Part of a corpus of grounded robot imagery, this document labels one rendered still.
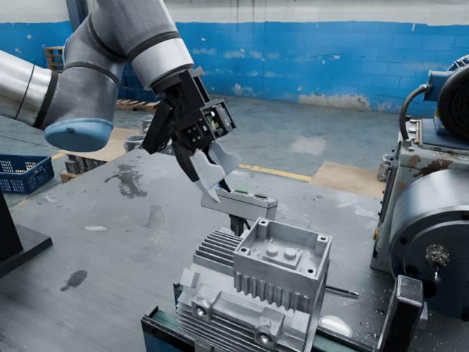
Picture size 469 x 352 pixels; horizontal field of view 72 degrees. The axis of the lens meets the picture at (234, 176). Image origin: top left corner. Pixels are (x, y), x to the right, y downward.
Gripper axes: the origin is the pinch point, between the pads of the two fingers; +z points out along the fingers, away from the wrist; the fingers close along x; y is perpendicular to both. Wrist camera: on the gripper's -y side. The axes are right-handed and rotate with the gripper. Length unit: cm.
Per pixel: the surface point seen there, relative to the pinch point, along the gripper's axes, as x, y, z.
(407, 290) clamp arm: -19.5, 29.1, 7.3
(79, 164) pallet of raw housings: 129, -241, -31
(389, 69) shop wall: 539, -26, 41
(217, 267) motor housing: -9.7, 0.8, 9.1
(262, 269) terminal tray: -10.7, 9.5, 9.7
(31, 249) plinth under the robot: -4, -71, -2
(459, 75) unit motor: 44, 39, 4
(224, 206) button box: 12.9, -11.4, 7.3
